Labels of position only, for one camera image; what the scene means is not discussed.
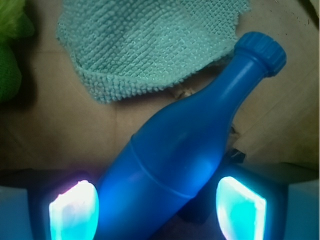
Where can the blue plastic bottle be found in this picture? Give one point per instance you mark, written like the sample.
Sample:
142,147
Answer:
175,153

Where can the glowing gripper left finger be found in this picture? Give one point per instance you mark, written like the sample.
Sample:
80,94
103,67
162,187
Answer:
63,205

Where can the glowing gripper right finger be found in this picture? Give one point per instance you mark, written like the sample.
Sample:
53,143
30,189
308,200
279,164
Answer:
249,202

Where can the teal microfiber cloth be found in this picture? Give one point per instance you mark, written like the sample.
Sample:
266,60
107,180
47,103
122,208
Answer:
124,48

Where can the green plush toy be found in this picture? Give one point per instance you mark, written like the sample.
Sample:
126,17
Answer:
14,25

